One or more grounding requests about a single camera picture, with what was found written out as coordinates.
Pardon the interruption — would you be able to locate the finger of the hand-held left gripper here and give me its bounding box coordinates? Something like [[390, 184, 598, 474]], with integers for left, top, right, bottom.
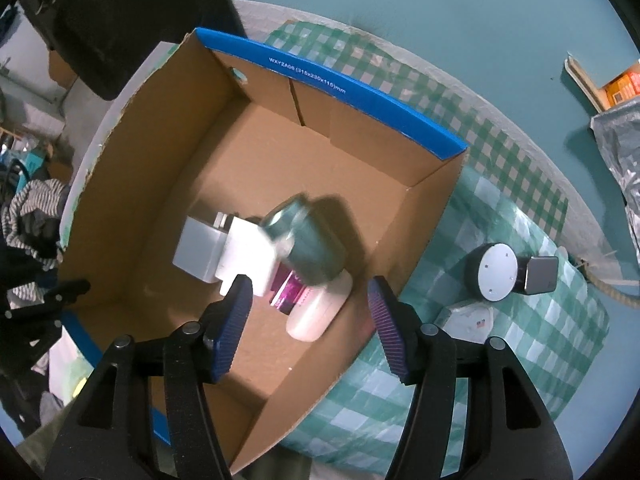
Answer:
[[44, 279, 92, 307]]

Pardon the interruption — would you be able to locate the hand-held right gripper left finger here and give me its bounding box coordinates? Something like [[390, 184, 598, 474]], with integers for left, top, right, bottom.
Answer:
[[37, 274, 253, 480]]

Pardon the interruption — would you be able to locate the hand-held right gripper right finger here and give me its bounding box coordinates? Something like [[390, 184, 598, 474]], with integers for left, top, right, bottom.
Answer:
[[367, 276, 573, 480]]

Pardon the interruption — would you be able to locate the purple shiny packet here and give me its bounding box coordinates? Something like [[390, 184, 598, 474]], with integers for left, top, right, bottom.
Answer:
[[268, 265, 313, 316]]

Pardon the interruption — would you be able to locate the white rectangular box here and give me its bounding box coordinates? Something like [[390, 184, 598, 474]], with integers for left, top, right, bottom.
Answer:
[[217, 216, 283, 297]]

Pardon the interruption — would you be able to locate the white oval earbud case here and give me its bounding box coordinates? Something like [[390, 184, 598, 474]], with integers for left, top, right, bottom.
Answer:
[[286, 270, 353, 343]]

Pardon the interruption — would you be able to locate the grey power adapter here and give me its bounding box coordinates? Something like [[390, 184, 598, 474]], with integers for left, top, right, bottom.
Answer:
[[172, 212, 236, 281]]

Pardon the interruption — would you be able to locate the teal metal can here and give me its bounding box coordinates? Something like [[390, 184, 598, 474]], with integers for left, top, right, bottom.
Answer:
[[260, 195, 346, 286]]

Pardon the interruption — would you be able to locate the cardboard box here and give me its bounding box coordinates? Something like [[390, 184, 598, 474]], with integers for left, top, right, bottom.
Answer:
[[57, 27, 468, 473]]

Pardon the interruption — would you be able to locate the small white flat pack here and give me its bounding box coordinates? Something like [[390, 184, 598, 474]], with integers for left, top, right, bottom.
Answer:
[[434, 300, 493, 343]]

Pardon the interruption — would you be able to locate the striped grey white garment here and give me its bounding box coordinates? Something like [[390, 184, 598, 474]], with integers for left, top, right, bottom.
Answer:
[[0, 177, 72, 307]]

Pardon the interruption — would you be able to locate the round black white-faced device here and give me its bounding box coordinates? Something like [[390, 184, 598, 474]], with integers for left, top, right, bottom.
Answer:
[[465, 242, 523, 303]]

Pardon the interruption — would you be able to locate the teal carton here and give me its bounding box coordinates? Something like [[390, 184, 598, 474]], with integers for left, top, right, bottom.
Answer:
[[10, 152, 47, 181]]

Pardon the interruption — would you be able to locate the green checkered tablecloth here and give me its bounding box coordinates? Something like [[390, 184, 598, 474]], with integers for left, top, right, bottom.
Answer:
[[240, 19, 612, 478]]

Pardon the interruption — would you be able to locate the dark square gadget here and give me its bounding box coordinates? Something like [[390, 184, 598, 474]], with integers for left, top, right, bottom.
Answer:
[[520, 255, 560, 295]]

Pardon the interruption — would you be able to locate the silver foil bag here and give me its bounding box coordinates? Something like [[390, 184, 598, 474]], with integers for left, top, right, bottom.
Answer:
[[590, 97, 640, 261]]

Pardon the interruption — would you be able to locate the large dark cloth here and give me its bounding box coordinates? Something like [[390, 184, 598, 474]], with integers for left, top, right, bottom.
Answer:
[[22, 0, 247, 102]]

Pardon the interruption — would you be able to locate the orange carton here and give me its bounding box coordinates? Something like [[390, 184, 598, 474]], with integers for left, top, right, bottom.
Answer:
[[602, 67, 640, 108]]

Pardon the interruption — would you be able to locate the beige rope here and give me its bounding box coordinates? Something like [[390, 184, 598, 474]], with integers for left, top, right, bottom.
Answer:
[[575, 257, 640, 311]]

